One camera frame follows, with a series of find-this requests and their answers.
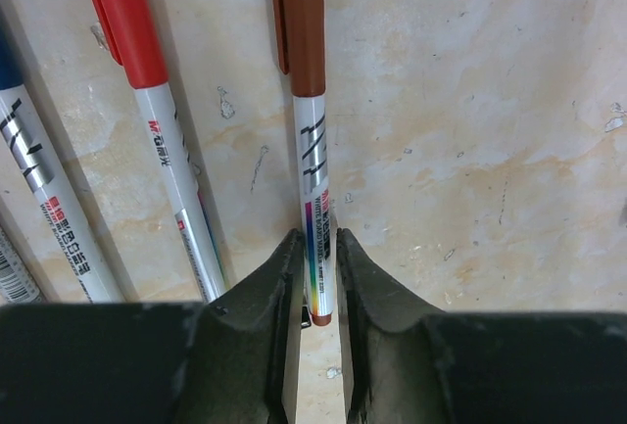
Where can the blue pen cap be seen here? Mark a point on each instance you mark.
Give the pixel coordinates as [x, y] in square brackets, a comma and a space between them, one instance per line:
[10, 74]

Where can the white red-end marker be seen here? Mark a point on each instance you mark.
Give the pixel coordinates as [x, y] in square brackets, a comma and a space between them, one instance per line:
[158, 109]

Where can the brown marker cap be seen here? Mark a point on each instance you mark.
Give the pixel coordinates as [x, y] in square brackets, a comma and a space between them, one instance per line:
[299, 30]

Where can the red marker cap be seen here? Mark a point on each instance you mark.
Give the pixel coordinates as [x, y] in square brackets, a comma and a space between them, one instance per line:
[133, 41]

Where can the red clear pen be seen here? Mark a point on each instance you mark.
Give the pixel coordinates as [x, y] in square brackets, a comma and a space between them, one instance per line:
[17, 284]

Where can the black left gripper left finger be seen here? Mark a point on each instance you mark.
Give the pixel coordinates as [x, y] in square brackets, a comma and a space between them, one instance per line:
[234, 360]

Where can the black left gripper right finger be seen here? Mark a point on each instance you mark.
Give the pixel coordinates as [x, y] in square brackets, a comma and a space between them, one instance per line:
[406, 361]

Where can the white brown-end marker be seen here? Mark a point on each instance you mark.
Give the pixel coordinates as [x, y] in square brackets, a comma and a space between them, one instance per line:
[310, 135]

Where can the white blue-end marker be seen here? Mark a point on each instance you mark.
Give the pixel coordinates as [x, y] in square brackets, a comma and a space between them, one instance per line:
[43, 172]

